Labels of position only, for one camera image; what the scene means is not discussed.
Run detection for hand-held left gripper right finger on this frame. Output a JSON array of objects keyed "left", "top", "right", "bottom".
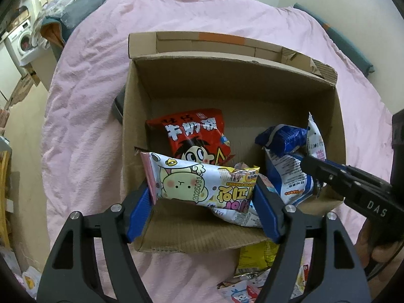
[{"left": 252, "top": 173, "right": 371, "bottom": 303}]

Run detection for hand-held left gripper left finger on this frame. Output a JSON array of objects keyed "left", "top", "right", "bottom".
[{"left": 36, "top": 181, "right": 155, "bottom": 303}]

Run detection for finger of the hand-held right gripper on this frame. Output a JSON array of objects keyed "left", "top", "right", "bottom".
[
  {"left": 301, "top": 156, "right": 357, "bottom": 198},
  {"left": 311, "top": 155, "right": 393, "bottom": 194}
]

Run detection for blue and white snack packet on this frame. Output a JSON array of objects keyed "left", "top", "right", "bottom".
[{"left": 263, "top": 112, "right": 329, "bottom": 206}]

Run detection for yellow snack packet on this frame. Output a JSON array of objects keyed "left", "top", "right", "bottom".
[{"left": 235, "top": 240, "right": 280, "bottom": 275}]

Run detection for dark blue snack packet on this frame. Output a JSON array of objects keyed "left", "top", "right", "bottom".
[{"left": 255, "top": 125, "right": 308, "bottom": 154}]

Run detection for white cartoon rabbit snack packet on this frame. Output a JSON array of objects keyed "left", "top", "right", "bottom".
[{"left": 140, "top": 151, "right": 275, "bottom": 228}]

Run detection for grey white red-end snack packet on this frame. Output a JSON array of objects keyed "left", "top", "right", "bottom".
[{"left": 295, "top": 252, "right": 311, "bottom": 303}]

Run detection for white red light-blue snack packet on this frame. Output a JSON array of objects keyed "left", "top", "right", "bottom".
[{"left": 218, "top": 278, "right": 269, "bottom": 303}]

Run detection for red cartoon face snack packet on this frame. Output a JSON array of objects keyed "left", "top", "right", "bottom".
[{"left": 145, "top": 108, "right": 236, "bottom": 166}]

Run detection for cardboard box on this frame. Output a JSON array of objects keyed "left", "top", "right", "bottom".
[{"left": 121, "top": 32, "right": 346, "bottom": 255}]

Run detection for person's right hand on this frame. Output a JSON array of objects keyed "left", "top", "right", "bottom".
[{"left": 355, "top": 219, "right": 404, "bottom": 270}]

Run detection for pink blanket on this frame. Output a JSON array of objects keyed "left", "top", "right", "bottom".
[{"left": 39, "top": 0, "right": 395, "bottom": 303}]

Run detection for white plastic bag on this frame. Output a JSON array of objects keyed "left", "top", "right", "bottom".
[{"left": 19, "top": 265, "right": 43, "bottom": 300}]

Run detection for teal bolster cushion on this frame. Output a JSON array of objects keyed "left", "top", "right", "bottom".
[{"left": 293, "top": 3, "right": 375, "bottom": 76}]

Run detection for flat cardboard on floor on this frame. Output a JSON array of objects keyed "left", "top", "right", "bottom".
[{"left": 6, "top": 66, "right": 41, "bottom": 108}]

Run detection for white base cabinet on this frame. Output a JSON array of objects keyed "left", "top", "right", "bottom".
[{"left": 0, "top": 41, "right": 24, "bottom": 100}]

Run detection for white washing machine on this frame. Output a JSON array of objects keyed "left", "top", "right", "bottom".
[{"left": 5, "top": 19, "right": 43, "bottom": 67}]

